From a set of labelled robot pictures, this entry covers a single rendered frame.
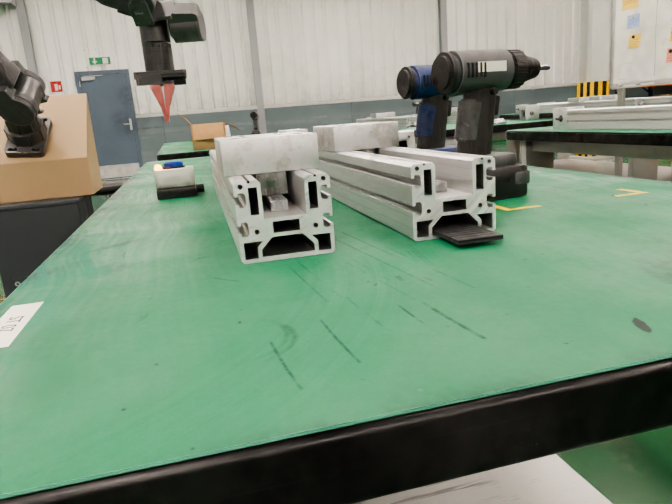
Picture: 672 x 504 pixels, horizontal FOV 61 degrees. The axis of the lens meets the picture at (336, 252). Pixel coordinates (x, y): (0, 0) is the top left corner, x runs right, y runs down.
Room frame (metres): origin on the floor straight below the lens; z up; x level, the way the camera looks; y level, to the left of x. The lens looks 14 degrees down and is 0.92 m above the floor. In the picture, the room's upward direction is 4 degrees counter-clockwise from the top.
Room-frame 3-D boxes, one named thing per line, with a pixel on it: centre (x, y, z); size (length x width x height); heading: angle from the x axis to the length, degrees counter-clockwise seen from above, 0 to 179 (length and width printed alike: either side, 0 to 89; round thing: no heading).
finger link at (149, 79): (1.21, 0.34, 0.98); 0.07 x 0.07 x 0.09; 13
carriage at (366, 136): (1.01, -0.05, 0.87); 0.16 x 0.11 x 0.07; 13
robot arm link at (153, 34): (1.21, 0.32, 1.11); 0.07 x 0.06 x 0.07; 88
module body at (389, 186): (1.01, -0.05, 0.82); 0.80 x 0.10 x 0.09; 13
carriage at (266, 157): (0.73, 0.08, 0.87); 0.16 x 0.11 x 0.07; 13
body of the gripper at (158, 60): (1.21, 0.33, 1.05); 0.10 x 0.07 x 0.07; 103
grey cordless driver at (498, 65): (0.88, -0.26, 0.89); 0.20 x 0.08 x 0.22; 112
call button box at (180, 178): (1.22, 0.32, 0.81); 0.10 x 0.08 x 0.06; 103
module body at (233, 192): (0.97, 0.14, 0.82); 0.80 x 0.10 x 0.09; 13
